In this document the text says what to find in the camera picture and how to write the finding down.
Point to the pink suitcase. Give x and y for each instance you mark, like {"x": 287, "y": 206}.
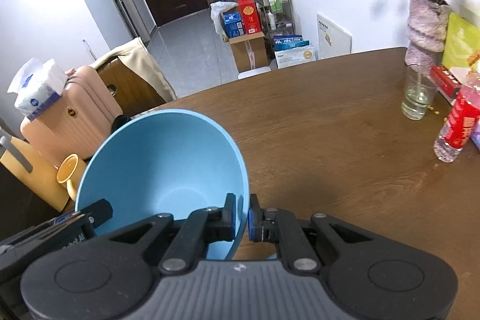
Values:
{"x": 78, "y": 123}

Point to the blue carton box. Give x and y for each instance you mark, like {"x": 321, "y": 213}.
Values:
{"x": 233, "y": 25}

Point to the green snack box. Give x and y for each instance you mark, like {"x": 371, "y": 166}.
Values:
{"x": 462, "y": 45}

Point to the tissue pack on suitcase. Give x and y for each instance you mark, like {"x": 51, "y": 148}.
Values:
{"x": 37, "y": 86}

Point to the yellow kettle grey handle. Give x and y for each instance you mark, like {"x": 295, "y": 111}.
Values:
{"x": 35, "y": 172}

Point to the pink flower vase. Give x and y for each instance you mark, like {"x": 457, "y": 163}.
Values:
{"x": 427, "y": 26}

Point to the red gift box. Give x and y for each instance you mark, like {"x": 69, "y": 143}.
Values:
{"x": 249, "y": 16}

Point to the wooden chair with cloth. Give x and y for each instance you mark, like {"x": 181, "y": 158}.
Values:
{"x": 133, "y": 78}

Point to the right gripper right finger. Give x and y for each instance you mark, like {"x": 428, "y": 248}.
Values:
{"x": 281, "y": 228}

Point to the clear drinking glass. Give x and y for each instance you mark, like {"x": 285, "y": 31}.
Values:
{"x": 419, "y": 91}

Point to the brown cardboard box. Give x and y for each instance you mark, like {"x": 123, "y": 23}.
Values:
{"x": 249, "y": 52}

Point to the red small box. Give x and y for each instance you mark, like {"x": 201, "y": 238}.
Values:
{"x": 446, "y": 81}

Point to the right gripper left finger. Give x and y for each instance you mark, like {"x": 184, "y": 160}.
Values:
{"x": 202, "y": 228}

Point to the white board leaning wall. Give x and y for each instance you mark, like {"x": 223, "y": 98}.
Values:
{"x": 333, "y": 41}

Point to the blue bowl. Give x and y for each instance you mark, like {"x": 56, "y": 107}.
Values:
{"x": 170, "y": 161}

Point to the red label water bottle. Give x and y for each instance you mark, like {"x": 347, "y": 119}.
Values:
{"x": 461, "y": 121}

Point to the white plastic bag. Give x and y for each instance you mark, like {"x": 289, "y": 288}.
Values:
{"x": 217, "y": 10}

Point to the yellow mug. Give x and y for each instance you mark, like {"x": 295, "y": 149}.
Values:
{"x": 70, "y": 173}

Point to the blue flat packages floor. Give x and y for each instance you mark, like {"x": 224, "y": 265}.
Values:
{"x": 292, "y": 50}

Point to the wire storage rack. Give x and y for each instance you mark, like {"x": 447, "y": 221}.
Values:
{"x": 276, "y": 17}

